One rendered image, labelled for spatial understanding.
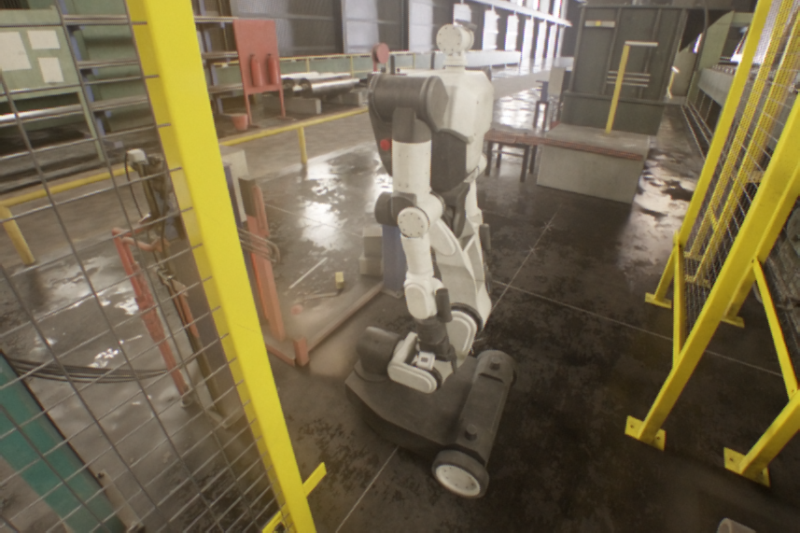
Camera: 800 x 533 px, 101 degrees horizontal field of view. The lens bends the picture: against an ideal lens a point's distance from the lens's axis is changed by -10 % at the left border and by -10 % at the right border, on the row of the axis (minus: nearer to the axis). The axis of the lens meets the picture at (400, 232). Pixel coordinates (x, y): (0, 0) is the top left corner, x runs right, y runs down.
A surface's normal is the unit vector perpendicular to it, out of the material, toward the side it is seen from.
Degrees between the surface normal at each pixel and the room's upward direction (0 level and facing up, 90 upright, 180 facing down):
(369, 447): 0
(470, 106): 85
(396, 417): 0
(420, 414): 0
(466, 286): 90
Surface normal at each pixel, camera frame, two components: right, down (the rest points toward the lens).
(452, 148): 0.33, 0.55
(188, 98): 0.83, 0.25
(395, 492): 0.00, -0.88
